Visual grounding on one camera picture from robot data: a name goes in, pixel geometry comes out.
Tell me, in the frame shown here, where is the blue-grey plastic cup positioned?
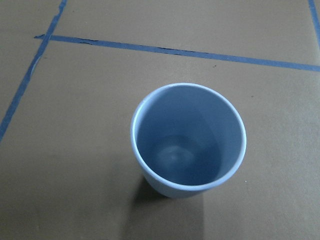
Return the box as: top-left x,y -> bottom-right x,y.
130,83 -> 247,198

